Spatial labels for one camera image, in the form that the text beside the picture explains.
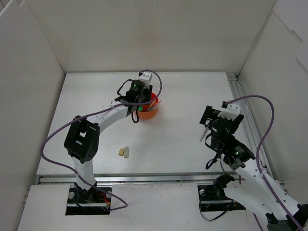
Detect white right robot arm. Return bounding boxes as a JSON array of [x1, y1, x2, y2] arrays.
[[200, 104, 308, 231]]

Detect yellow clear gel pen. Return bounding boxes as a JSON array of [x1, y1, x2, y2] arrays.
[[147, 101, 156, 111]]

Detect small tan eraser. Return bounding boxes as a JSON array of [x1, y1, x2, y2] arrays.
[[118, 148, 125, 156]]

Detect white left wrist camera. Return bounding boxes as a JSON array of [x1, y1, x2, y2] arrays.
[[138, 72, 153, 89]]

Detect blue clear gel pen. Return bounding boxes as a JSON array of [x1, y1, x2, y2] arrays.
[[149, 101, 160, 111]]

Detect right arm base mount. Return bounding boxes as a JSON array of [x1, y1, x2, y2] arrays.
[[197, 173, 245, 222]]

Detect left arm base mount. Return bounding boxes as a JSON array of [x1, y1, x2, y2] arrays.
[[65, 186, 111, 216]]

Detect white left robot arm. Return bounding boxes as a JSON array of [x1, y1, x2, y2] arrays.
[[64, 78, 153, 202]]

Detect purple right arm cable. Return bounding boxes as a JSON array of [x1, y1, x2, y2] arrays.
[[220, 95, 308, 231]]

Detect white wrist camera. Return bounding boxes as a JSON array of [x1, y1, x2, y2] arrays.
[[138, 72, 153, 89], [218, 102, 241, 121]]

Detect orange round compartment container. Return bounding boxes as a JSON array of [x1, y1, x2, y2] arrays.
[[138, 98, 159, 120]]

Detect black handled scissors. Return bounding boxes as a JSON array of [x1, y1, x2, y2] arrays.
[[199, 119, 211, 142]]

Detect long beige eraser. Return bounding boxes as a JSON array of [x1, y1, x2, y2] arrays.
[[123, 147, 129, 158]]

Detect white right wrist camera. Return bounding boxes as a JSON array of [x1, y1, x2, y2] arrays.
[[218, 102, 241, 121]]

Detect aluminium front rail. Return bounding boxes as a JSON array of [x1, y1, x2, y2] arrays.
[[36, 171, 250, 184]]

